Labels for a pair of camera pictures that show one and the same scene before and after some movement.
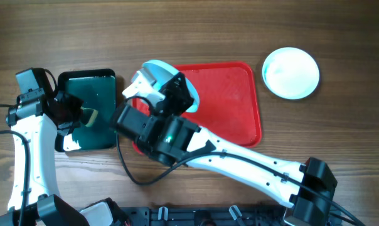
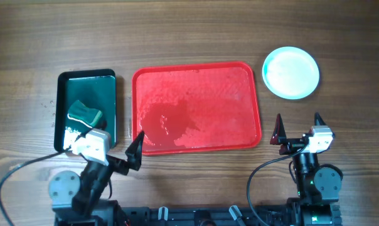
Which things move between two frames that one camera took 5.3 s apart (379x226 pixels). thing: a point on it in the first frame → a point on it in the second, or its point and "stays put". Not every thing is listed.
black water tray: (96, 88) stays put
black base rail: (202, 216) stays put
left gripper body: (71, 114) → (117, 163)
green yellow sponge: (88, 116) stays put
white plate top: (290, 73) stays put
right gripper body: (173, 90) → (290, 146)
